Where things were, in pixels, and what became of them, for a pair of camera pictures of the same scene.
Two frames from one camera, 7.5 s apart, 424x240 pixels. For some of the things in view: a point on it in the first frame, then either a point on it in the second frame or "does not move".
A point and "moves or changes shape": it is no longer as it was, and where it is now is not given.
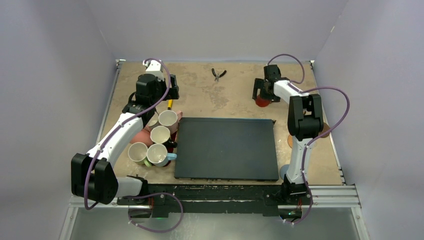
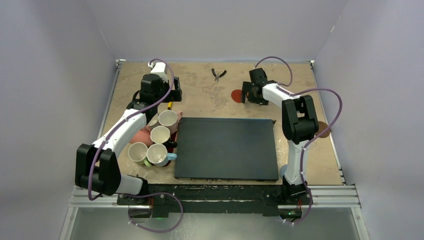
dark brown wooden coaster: x=325 y=128 does not move
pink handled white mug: x=170 y=119 does not move
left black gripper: x=172 y=94 does not move
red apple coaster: x=262 y=102 moves or changes shape
